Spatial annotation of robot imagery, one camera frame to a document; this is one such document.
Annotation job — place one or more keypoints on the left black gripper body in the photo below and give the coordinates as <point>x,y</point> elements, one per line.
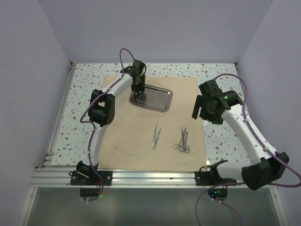
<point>140,85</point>

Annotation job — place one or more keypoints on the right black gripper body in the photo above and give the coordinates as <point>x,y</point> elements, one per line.
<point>206,113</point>

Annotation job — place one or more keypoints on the steel instrument tray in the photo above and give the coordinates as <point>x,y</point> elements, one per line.
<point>158,99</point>

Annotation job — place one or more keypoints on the steel surgical scissors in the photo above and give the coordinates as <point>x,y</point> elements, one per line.
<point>183,144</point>

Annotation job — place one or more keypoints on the steel needle holder clamp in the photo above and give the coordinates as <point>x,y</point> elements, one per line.
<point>179,144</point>

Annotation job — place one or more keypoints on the beige cloth wrap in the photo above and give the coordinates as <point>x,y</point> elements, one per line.
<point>143,139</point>

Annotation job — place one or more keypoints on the steel forceps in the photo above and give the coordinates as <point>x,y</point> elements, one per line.
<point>138,98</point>

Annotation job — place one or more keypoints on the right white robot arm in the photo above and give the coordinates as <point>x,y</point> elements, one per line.
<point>267,165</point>

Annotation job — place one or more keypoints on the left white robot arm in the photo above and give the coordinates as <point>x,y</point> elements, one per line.
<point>101,109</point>

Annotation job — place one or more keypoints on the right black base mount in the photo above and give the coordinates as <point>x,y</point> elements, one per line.
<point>210,178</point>

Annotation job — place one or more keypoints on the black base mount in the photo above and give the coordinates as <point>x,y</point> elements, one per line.
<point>79,179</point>
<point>210,178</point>

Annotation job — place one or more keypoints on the left aluminium side rail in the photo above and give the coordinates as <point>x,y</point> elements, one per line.
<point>50,149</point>

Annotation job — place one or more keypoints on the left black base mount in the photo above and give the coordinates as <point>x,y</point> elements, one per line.
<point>79,179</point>

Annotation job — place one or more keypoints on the aluminium front rail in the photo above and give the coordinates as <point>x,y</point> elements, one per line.
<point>58,177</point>

